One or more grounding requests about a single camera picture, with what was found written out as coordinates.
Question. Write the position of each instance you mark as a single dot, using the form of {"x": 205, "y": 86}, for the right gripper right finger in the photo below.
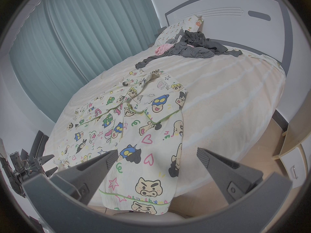
{"x": 228, "y": 178}

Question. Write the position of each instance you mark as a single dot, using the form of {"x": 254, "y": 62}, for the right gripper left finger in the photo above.
{"x": 90, "y": 176}

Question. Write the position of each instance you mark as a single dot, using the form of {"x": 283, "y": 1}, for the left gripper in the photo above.
{"x": 34, "y": 169}

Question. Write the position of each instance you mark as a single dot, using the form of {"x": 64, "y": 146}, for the white printed pyjama top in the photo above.
{"x": 145, "y": 130}

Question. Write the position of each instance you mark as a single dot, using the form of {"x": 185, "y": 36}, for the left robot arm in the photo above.
{"x": 16, "y": 160}

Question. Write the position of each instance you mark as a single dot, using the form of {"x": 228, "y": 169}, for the pile of clothes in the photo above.
{"x": 194, "y": 50}

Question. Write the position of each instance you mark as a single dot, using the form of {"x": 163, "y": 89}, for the dark grey furniture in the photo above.
{"x": 38, "y": 142}

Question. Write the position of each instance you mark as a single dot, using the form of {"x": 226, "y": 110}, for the white wooden cabinet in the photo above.
{"x": 291, "y": 139}

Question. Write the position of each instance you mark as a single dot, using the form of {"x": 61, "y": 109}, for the bed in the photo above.
{"x": 218, "y": 93}

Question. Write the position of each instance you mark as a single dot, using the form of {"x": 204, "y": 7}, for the blue-green curtain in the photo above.
{"x": 85, "y": 45}

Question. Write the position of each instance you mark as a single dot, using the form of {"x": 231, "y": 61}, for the white printed pillow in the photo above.
{"x": 175, "y": 30}

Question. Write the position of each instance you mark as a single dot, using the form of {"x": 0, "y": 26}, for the grey bedside table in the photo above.
{"x": 160, "y": 30}

